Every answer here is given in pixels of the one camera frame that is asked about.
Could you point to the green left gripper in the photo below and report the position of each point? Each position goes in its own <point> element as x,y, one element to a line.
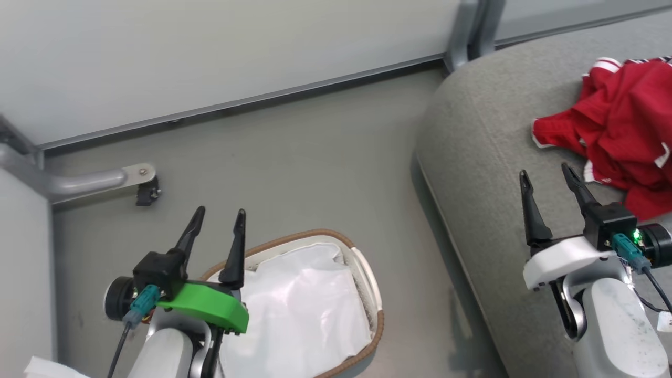
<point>210,307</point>

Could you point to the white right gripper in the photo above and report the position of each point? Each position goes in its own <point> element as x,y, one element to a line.
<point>562,260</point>

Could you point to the red jersey with white trim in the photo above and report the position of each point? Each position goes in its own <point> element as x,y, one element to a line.
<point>625,115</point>

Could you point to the grey fabric sofa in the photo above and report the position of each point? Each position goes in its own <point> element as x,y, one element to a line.
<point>499,131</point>

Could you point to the black caster wheel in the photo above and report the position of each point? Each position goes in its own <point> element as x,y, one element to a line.
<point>146,195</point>

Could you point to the brown woven laundry basket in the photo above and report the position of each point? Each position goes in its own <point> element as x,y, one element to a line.
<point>315,232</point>

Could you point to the white fabric basket liner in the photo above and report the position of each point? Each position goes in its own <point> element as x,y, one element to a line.
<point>299,315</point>

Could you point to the grey metal partition foot bar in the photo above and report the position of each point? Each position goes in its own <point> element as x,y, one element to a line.
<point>79,184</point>

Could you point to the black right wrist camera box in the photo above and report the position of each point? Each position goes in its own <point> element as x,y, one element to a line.
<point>609,220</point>

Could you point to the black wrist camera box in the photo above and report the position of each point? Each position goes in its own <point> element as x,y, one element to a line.
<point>157,270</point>
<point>609,220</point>

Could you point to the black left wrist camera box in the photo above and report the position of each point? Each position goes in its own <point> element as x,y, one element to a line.
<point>157,270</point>

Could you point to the grey metal partition base rail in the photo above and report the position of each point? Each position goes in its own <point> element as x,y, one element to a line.
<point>236,104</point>
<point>577,23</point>

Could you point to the grey double partition post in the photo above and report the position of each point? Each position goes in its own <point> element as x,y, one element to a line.
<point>464,31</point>

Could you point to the grey metal partition post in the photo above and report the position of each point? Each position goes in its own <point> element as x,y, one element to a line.
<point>16,139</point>

